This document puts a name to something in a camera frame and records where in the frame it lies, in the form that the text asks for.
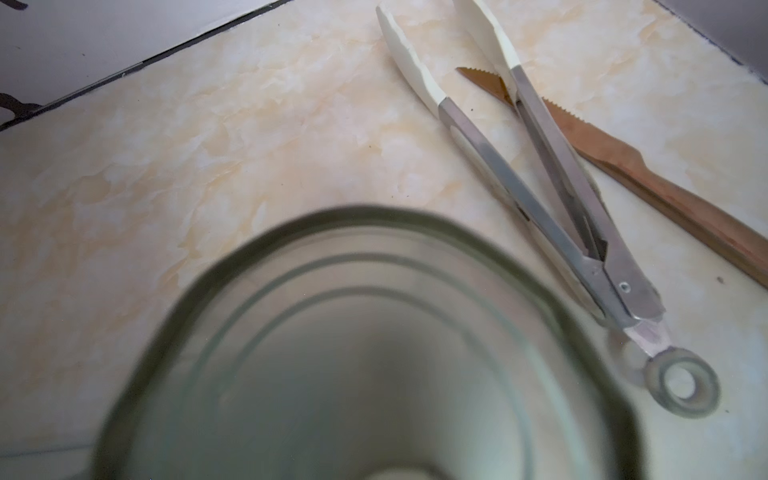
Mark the wooden handled knife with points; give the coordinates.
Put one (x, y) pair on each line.
(724, 234)

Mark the red tomato can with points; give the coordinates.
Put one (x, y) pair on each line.
(370, 342)

